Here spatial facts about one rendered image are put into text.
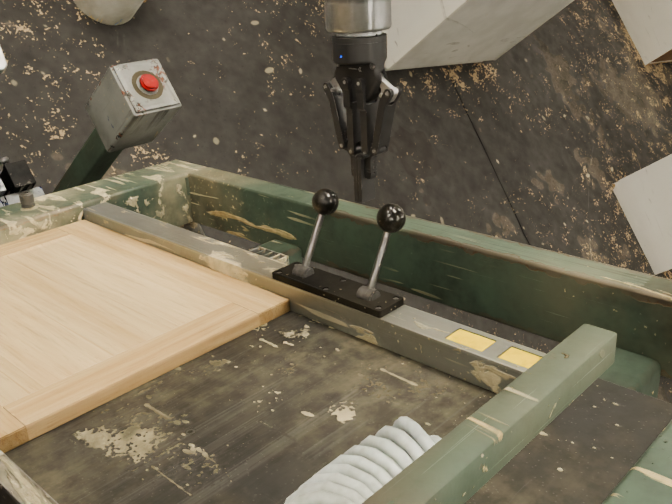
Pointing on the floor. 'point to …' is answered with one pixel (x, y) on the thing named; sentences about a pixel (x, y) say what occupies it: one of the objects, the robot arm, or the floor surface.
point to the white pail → (109, 10)
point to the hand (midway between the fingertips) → (364, 177)
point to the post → (88, 164)
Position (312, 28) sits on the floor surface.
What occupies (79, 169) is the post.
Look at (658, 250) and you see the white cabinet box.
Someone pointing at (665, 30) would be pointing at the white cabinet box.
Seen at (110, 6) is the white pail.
